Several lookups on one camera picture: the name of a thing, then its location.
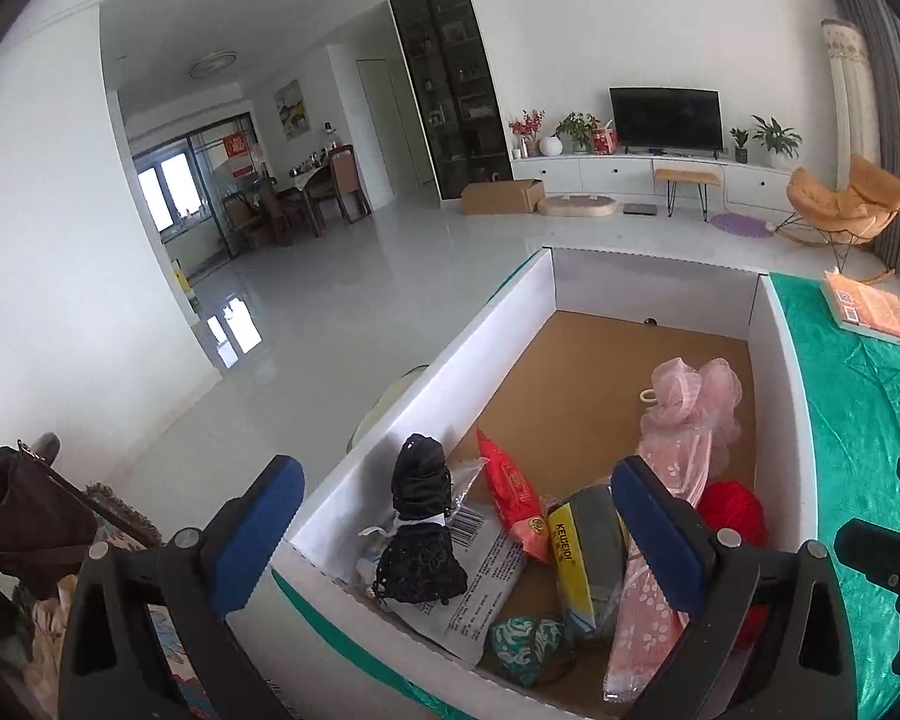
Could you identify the dark brown bag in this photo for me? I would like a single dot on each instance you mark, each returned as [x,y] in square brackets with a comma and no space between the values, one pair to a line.
[37,525]

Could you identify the small dark potted plant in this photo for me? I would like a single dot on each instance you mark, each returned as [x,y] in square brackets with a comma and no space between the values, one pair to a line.
[739,141]

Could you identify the white barcode packet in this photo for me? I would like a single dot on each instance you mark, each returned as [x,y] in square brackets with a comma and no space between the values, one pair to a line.
[480,592]

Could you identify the grey curtain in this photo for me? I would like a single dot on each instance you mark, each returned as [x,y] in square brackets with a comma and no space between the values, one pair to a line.
[892,127]

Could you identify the round ceiling lamp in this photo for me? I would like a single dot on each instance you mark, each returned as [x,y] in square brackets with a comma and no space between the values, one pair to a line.
[212,65]

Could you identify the grey floor scale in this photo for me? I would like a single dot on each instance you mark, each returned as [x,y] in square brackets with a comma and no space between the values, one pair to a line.
[639,208]

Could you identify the leafy green plant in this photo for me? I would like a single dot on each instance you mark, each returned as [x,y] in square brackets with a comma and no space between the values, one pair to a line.
[577,129]

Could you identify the orange book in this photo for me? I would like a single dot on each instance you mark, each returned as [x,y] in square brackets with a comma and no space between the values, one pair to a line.
[874,311]

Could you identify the red yarn ball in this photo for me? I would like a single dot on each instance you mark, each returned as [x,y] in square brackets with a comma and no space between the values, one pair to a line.
[739,510]

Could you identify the black glass display cabinet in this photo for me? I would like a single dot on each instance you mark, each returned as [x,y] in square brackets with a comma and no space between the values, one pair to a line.
[450,82]

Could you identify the dining table with chairs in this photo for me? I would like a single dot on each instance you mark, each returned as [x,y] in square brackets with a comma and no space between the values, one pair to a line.
[300,195]

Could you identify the white television cabinet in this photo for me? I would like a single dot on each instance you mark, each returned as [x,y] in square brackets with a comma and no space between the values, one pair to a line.
[570,172]

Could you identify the framed wall painting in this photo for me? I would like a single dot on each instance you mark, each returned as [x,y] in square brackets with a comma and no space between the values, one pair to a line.
[289,109]

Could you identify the wooden bench with metal legs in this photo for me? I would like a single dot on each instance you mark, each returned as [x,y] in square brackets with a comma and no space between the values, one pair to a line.
[686,176]

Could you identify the brown cardboard box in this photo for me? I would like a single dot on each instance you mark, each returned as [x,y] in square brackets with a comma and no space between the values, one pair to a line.
[499,197]

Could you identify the red flowers in vase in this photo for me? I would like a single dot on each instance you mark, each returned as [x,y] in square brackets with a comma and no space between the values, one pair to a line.
[526,127]

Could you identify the red packet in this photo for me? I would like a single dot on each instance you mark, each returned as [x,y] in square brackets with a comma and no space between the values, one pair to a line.
[511,499]

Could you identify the black lace garment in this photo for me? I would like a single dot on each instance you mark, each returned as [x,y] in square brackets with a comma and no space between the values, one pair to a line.
[420,532]

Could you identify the orange lounge chair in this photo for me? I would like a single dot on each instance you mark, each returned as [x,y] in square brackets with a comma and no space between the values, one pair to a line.
[840,202]

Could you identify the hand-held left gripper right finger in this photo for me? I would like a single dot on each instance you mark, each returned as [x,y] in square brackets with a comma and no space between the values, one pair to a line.
[660,532]

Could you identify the pink mesh bath sponge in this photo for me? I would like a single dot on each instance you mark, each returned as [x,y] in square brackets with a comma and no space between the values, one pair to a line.
[690,397]

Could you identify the purple round mat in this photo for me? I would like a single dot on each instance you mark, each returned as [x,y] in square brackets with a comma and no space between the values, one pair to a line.
[739,225]

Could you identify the white cardboard box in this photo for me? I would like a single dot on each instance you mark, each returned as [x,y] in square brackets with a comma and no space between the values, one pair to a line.
[585,375]

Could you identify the green tablecloth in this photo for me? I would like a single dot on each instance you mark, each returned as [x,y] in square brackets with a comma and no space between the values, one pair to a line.
[855,420]

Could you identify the beige pet bed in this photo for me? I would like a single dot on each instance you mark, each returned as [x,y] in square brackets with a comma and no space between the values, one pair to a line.
[576,206]

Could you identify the black and yellow bag roll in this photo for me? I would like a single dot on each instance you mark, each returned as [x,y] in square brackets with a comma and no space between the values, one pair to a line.
[592,540]

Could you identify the round white vase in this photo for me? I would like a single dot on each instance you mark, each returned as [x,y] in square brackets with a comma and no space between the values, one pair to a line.
[549,145]

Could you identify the glass sliding door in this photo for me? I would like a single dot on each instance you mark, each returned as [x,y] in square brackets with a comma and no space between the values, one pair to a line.
[187,187]

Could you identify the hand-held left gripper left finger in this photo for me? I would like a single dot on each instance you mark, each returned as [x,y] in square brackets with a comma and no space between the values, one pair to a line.
[259,532]

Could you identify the red gift box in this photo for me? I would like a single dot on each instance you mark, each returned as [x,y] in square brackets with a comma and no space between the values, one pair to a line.
[604,138]

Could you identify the large green potted plant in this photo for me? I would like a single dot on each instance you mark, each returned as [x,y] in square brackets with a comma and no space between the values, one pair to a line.
[776,136]

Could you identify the black television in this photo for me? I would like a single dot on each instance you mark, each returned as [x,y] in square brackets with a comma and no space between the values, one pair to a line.
[667,120]

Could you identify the teal patterned cloth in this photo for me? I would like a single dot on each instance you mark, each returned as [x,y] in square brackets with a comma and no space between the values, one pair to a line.
[529,645]

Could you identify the covered standing air conditioner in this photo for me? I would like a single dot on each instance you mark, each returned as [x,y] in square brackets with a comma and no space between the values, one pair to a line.
[851,97]

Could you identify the pink floral packet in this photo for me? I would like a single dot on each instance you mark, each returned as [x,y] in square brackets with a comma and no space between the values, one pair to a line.
[645,637]

